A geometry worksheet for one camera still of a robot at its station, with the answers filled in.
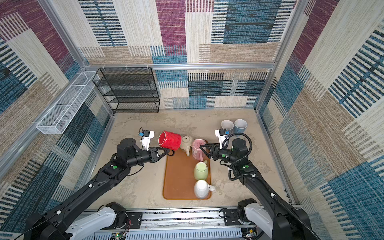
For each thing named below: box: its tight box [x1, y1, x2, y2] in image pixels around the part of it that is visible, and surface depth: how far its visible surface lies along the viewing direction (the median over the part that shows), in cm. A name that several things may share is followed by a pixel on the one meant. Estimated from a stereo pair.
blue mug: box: [234, 118, 248, 134], surface depth 101 cm
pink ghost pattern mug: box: [192, 138, 207, 162], surface depth 89 cm
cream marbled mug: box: [180, 135, 193, 157], surface depth 93 cm
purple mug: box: [220, 119, 234, 135], surface depth 104 cm
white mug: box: [193, 179, 216, 200], surface depth 77 cm
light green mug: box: [194, 160, 209, 181], surface depth 83 cm
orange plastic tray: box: [163, 147, 212, 200], surface depth 88 cm
